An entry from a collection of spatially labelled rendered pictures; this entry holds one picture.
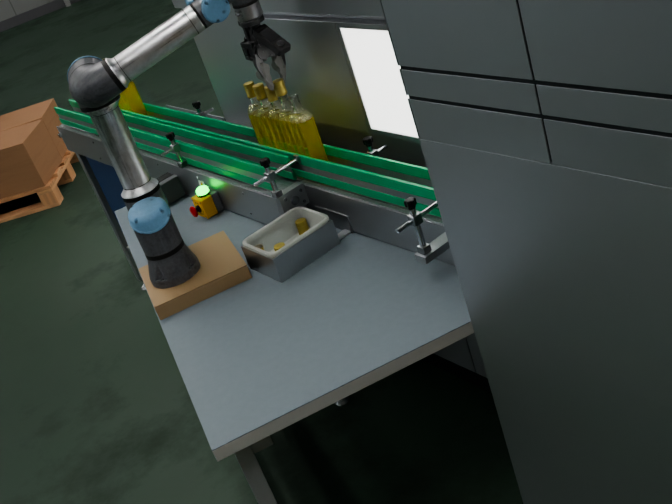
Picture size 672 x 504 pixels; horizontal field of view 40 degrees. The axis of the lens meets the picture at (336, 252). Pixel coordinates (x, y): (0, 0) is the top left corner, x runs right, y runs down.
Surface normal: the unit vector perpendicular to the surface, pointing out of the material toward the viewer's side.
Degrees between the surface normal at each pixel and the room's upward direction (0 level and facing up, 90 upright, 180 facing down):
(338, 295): 0
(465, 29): 90
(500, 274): 90
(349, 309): 0
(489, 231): 90
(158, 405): 0
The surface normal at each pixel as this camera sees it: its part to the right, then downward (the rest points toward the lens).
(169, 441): -0.29, -0.83
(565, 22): -0.74, 0.51
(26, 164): -0.03, 0.50
